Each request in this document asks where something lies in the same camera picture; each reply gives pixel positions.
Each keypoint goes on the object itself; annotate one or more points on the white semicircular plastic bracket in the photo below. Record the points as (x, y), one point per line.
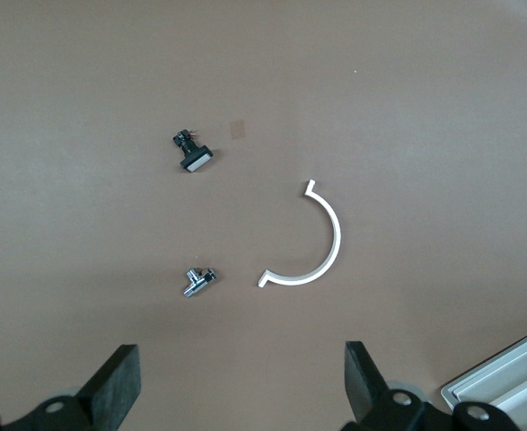
(335, 238)

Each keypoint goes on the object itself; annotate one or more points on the chrome tee pipe fitting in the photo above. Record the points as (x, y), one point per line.
(195, 280)

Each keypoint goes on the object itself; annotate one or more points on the white plastic drawer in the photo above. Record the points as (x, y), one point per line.
(492, 372)

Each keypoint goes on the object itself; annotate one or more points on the black pushbutton with white cap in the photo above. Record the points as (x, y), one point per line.
(193, 158)

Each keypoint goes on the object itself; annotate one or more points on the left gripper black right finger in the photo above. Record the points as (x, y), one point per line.
(362, 381)

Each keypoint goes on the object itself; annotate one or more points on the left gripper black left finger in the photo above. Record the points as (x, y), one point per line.
(115, 386)

